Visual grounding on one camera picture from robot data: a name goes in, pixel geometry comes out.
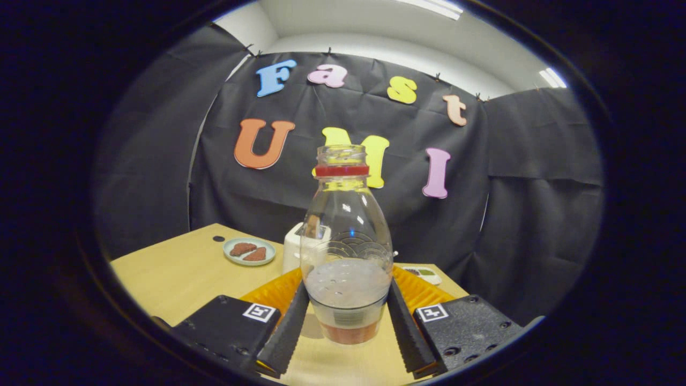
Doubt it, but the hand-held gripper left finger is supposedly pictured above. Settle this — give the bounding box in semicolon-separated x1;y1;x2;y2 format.
171;268;310;376

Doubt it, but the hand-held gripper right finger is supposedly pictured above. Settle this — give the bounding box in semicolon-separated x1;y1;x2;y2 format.
387;265;523;378

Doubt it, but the clear plastic juice bottle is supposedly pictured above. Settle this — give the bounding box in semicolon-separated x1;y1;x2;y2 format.
300;144;394;345

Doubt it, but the white divided dish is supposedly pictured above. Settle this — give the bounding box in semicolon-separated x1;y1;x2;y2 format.
402;265;443;286

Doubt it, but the white toaster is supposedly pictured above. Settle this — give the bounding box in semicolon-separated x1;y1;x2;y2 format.
282;222;331;274

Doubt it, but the pale green plate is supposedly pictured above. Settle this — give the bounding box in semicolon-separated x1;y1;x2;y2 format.
223;237;277;266

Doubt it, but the wooden table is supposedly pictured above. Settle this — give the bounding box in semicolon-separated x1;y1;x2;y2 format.
110;224;469;386

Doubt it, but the small ceiling light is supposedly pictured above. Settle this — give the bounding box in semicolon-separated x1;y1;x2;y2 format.
539;68;567;89

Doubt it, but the long ceiling light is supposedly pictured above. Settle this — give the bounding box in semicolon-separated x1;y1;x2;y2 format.
397;0;464;21

